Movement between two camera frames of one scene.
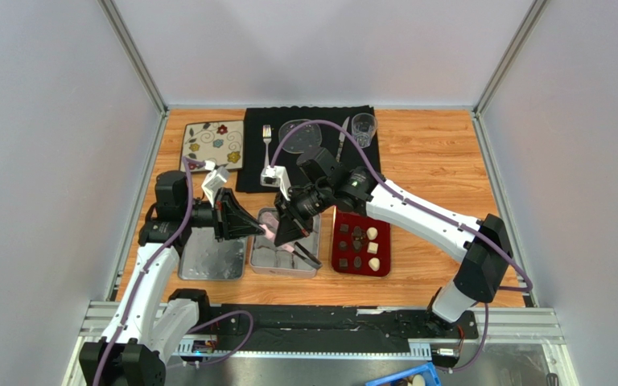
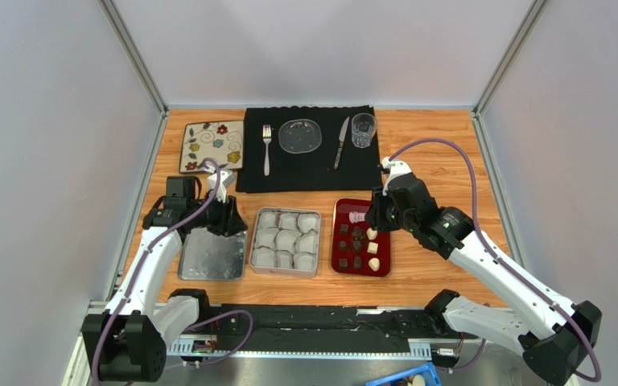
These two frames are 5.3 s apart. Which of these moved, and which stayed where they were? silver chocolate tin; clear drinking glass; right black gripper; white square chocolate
Moved: right black gripper
Stayed: clear drinking glass; white square chocolate; silver chocolate tin
